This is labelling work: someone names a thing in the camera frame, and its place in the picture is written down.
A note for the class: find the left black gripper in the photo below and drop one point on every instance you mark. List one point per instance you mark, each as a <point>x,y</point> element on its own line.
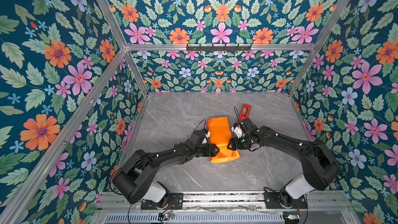
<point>214,153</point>

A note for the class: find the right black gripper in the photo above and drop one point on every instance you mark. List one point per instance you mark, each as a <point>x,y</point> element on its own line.
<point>233,146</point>

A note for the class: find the yellow orange wrapping paper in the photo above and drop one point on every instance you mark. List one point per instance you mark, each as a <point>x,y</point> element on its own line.
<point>220,135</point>

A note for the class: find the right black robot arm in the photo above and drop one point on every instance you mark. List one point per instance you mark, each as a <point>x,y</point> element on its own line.
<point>319,164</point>

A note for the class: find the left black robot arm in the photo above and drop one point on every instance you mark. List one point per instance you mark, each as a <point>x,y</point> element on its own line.
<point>134,179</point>

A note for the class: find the red tape dispenser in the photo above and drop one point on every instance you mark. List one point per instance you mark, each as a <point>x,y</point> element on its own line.
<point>244,112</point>

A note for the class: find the left small circuit board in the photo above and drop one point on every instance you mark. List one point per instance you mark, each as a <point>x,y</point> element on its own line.
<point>165,217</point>

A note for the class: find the small circuit board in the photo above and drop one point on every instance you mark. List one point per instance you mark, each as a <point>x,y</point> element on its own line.
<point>165,217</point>
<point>291,218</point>

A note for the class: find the right small circuit board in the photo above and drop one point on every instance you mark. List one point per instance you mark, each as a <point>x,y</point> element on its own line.
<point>291,218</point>

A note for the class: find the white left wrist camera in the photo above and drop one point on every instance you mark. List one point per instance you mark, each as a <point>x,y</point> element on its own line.
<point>206,136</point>

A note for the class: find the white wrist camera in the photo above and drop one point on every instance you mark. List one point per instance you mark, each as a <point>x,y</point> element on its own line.
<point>206,136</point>
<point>237,131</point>

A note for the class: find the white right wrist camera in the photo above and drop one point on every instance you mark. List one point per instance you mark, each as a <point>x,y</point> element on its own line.
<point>237,131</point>

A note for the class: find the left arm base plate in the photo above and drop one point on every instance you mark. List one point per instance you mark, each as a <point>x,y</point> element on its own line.
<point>169,201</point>

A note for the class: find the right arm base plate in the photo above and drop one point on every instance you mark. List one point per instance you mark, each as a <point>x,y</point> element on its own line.
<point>276,200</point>

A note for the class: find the white slotted cable duct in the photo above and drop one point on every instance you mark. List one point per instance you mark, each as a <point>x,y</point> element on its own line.
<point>196,218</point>

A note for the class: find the black hook rail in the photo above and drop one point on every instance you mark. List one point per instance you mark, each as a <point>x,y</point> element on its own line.
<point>218,47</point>

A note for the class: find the aluminium mounting rail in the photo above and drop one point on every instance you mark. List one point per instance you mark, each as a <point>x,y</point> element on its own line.
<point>260,200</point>

